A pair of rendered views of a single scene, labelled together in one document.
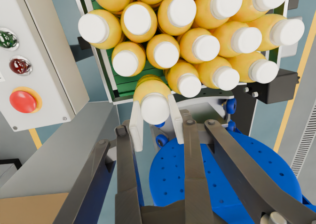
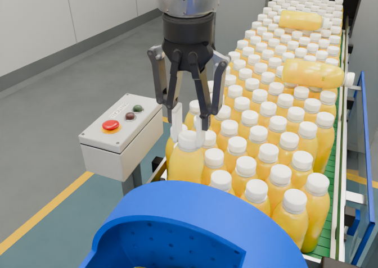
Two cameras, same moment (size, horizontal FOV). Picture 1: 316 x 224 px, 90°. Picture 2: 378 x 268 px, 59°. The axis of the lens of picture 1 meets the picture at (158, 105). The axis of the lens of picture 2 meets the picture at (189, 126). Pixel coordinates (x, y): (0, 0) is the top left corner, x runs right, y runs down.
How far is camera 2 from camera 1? 0.60 m
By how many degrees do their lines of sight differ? 78
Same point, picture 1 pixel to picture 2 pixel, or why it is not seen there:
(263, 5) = (294, 160)
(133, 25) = not seen: hidden behind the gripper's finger
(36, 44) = (147, 116)
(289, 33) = (315, 178)
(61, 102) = (127, 136)
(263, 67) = (292, 191)
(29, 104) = (112, 125)
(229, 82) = (256, 187)
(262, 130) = not seen: outside the picture
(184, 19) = (236, 144)
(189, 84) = (221, 174)
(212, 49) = (250, 163)
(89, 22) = not seen: hidden behind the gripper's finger
